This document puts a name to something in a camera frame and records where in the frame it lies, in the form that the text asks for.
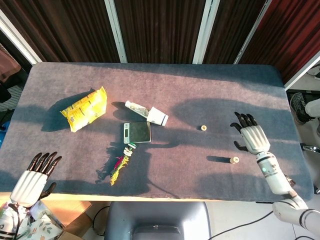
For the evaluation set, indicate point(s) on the brown cardboard box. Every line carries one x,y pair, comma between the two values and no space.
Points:
72,212

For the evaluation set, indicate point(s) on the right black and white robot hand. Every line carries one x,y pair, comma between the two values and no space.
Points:
255,138

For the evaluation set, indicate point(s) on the white partition frame post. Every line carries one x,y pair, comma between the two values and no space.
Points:
17,37
302,72
116,30
250,32
203,30

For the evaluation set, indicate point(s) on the brown fabric seat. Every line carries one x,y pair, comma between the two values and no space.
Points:
7,65

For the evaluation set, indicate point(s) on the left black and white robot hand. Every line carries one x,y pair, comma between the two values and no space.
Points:
28,187

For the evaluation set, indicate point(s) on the person's leg in white trousers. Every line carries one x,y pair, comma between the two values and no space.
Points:
313,106

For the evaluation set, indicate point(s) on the floral patterned cloth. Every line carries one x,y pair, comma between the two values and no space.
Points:
40,227

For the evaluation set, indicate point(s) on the chrome chair leg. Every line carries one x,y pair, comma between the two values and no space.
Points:
312,148

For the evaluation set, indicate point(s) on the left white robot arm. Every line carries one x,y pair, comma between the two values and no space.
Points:
6,222

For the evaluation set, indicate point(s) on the blue-grey felt tablecloth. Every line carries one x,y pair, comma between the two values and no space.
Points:
175,87

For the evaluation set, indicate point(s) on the yellow snack bag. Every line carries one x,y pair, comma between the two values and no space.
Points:
83,110

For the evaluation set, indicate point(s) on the colourful feather shuttlecock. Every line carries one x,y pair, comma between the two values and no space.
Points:
122,162

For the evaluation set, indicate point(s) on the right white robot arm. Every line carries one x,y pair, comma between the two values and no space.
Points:
273,175

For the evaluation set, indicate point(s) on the dark grey sneaker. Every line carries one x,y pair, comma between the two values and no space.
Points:
298,107

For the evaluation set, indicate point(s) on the grey robot torso base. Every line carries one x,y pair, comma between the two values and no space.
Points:
157,220

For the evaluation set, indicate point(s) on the white printed squeeze tube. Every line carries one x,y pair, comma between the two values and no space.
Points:
135,107

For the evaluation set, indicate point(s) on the silver digital pocket scale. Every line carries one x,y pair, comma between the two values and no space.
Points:
138,132

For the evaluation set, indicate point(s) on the white paper cup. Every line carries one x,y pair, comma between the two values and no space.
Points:
158,116

